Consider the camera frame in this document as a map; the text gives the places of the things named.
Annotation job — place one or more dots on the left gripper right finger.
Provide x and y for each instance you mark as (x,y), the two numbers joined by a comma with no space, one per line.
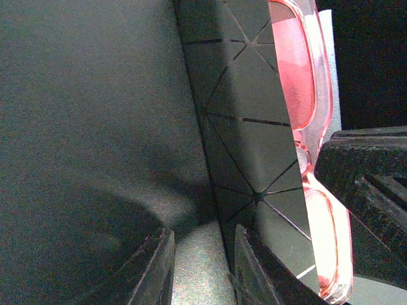
(261,278)

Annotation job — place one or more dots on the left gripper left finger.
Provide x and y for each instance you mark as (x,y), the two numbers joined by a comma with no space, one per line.
(147,278)

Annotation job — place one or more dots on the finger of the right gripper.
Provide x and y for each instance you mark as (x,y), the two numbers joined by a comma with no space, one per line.
(366,171)

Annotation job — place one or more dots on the red thin-frame glasses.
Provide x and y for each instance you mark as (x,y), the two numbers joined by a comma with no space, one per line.
(306,82)

